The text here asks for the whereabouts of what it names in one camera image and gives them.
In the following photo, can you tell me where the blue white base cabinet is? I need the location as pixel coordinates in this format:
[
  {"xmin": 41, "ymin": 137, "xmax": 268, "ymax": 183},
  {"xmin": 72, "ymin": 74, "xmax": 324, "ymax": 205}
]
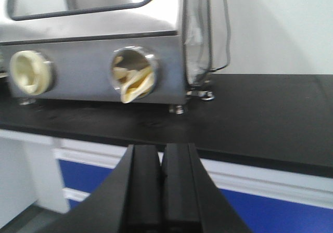
[{"xmin": 1, "ymin": 130, "xmax": 332, "ymax": 232}]

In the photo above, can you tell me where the stainless steel glove box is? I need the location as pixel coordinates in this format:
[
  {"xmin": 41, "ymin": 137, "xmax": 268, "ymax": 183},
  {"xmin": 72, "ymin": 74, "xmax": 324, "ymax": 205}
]
[{"xmin": 1, "ymin": 0, "xmax": 230, "ymax": 114}]

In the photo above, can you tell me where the cream left glove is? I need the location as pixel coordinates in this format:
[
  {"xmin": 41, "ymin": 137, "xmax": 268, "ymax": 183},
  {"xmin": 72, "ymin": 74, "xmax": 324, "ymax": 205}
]
[{"xmin": 10, "ymin": 50, "xmax": 54, "ymax": 96}]

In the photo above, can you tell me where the cream glove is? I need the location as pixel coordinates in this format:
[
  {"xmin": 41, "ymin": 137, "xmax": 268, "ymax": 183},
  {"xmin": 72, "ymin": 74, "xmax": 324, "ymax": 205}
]
[
  {"xmin": 112, "ymin": 56, "xmax": 155, "ymax": 103},
  {"xmin": 10, "ymin": 50, "xmax": 54, "ymax": 96}
]

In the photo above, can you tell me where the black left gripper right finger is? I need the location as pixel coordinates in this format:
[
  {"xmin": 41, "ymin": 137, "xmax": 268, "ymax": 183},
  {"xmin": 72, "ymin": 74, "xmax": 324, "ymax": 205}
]
[{"xmin": 162, "ymin": 144, "xmax": 251, "ymax": 232}]

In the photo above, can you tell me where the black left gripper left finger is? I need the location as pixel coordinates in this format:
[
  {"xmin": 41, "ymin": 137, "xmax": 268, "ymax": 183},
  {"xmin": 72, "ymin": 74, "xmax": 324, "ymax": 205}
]
[{"xmin": 39, "ymin": 145, "xmax": 164, "ymax": 232}]

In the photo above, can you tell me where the cream right glove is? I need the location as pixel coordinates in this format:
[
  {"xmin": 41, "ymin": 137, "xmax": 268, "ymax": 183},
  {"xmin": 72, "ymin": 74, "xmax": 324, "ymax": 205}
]
[{"xmin": 112, "ymin": 56, "xmax": 155, "ymax": 103}]

